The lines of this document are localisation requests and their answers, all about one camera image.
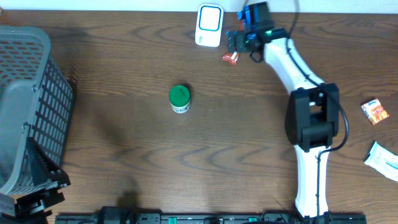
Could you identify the white barcode scanner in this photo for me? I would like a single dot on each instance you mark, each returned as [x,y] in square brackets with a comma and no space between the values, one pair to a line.
[209,25]

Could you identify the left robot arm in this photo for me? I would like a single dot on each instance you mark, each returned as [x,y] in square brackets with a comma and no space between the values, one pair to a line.
[8,212]

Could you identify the green lid white jar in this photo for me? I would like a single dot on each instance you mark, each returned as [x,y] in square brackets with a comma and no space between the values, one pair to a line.
[179,97]

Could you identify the grey plastic mesh basket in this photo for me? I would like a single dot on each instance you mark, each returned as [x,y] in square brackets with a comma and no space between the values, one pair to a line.
[36,102]

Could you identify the orange chocolate bar wrapper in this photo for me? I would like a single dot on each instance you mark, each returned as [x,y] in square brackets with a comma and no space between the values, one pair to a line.
[232,53]

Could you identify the orange Kleenex tissue pack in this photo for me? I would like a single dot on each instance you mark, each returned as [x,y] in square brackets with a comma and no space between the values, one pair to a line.
[374,111]

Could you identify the light blue wet wipes pack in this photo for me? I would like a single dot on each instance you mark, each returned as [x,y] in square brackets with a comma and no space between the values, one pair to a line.
[384,161]

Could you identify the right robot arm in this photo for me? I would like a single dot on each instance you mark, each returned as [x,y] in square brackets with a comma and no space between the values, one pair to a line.
[315,122]

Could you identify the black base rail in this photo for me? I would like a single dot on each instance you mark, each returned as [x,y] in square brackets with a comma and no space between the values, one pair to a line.
[116,215]

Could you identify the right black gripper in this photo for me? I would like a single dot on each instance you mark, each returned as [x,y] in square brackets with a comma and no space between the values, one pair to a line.
[237,42]

